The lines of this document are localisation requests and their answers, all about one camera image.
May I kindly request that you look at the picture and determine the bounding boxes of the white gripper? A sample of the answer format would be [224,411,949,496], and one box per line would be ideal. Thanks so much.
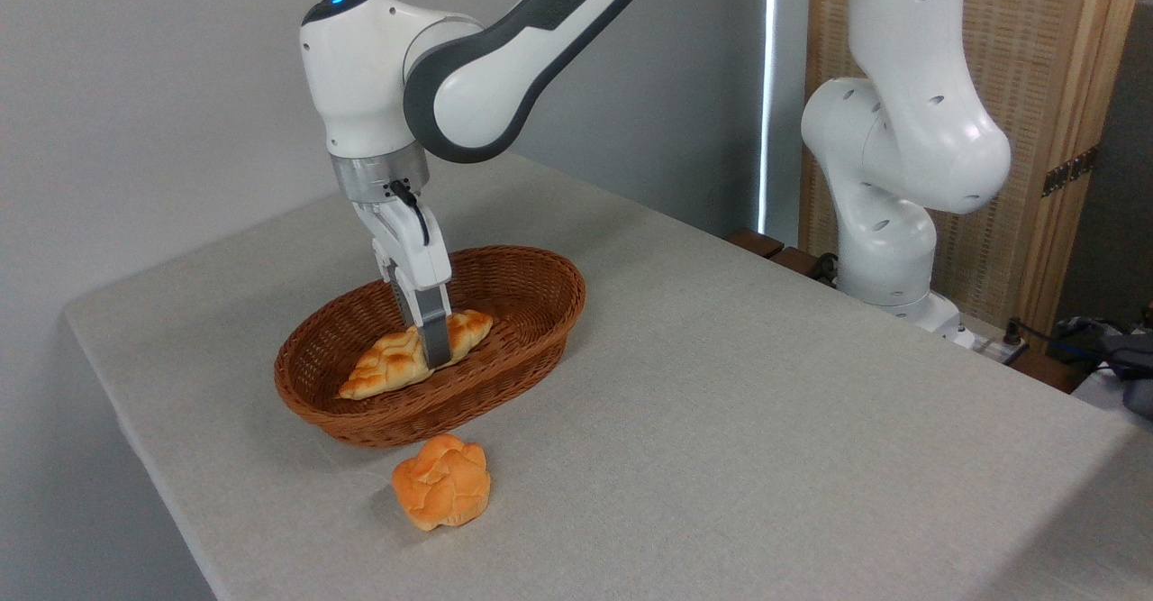
[351,196,453,369]

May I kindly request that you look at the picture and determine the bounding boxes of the braided bread loaf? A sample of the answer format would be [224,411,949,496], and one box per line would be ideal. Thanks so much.
[339,309,495,400]

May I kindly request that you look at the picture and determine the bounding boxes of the round orange bread roll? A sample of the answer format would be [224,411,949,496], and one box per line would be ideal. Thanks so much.
[391,433,492,532]

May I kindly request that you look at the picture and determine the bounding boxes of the brown wicker basket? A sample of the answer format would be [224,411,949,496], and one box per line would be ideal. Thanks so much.
[274,245,587,449]

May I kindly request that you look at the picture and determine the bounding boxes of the beige tablecloth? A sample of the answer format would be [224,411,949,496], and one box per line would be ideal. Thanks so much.
[63,152,1153,601]

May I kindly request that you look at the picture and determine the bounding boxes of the white power strip with plug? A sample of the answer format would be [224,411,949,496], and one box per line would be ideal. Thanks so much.
[957,317,1030,366]

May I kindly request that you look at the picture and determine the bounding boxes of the metal screen hinge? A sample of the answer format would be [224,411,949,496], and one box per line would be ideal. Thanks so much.
[1042,146,1098,197]

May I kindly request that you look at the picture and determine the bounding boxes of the dark grey cloth bundle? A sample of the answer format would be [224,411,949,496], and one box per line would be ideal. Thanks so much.
[1049,315,1153,420]

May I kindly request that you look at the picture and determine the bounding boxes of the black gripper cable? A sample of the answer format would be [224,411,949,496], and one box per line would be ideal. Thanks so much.
[387,179,431,247]

